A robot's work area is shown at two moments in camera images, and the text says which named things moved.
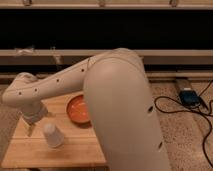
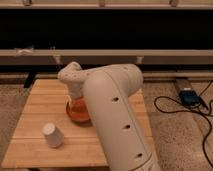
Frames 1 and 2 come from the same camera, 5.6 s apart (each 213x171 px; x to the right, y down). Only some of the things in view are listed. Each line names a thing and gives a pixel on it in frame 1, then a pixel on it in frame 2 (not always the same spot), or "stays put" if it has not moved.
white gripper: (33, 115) → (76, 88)
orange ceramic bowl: (77, 110) stays put
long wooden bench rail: (70, 57) stays put
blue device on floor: (190, 98) stays put
